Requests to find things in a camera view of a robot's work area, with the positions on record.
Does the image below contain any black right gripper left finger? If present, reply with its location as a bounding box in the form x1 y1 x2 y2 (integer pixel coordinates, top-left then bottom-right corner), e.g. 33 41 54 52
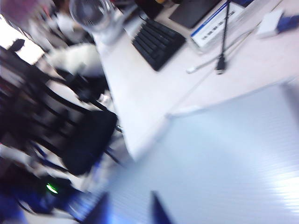
83 192 111 224

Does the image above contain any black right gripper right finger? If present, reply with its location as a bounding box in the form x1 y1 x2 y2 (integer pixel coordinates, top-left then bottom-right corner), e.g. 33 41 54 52
150 190 176 224

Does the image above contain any small white blue box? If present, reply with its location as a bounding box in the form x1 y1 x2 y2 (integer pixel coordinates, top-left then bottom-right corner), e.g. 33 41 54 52
256 9 299 39

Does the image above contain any black keyboard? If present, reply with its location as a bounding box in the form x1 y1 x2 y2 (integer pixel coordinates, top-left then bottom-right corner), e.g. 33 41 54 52
131 18 187 72

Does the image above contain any black braided usb cable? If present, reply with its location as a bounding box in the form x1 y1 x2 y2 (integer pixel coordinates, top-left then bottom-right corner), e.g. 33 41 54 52
214 0 232 75

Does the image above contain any clear drinking glass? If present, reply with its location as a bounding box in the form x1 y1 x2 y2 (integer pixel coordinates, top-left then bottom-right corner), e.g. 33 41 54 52
69 0 125 45

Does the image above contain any white box blue label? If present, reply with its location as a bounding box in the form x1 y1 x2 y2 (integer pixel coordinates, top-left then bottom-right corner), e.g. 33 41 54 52
190 0 284 53

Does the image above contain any transparent plastic file bag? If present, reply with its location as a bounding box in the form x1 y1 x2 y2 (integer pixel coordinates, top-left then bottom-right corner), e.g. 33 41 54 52
77 81 299 224

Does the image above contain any black office chair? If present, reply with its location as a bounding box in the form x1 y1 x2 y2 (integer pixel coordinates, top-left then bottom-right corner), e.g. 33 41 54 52
0 46 119 176

